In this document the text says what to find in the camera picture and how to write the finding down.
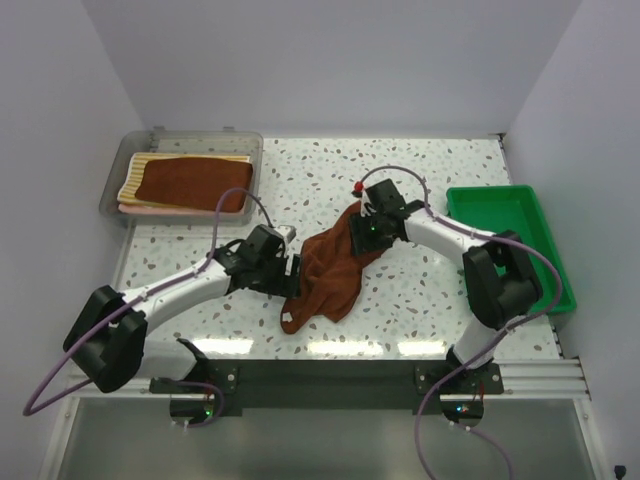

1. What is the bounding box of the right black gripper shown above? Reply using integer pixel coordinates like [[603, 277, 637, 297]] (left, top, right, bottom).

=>
[[348, 210, 393, 257]]

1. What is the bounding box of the brown microfibre towel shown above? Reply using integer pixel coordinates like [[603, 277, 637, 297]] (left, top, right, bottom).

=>
[[135, 157, 253, 211]]

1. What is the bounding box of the yellow white striped towel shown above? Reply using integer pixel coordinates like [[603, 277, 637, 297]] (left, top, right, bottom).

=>
[[117, 152, 252, 208]]

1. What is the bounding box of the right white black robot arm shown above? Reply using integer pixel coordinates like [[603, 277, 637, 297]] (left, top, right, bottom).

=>
[[348, 179, 543, 393]]

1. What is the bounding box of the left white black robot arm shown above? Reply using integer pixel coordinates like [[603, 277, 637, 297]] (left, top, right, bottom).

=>
[[63, 224, 301, 393]]

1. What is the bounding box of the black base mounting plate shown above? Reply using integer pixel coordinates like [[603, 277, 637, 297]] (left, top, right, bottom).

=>
[[149, 351, 505, 422]]

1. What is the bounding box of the green plastic tray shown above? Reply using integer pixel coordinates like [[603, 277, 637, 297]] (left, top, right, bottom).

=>
[[446, 185, 577, 315]]

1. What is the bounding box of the clear grey plastic bin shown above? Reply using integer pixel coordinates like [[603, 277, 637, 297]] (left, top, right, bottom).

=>
[[99, 127, 264, 225]]

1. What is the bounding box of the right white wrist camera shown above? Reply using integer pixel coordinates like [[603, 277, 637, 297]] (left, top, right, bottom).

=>
[[352, 181, 371, 217]]

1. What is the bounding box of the aluminium rail frame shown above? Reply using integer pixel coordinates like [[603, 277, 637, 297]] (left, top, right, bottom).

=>
[[40, 320, 593, 479]]

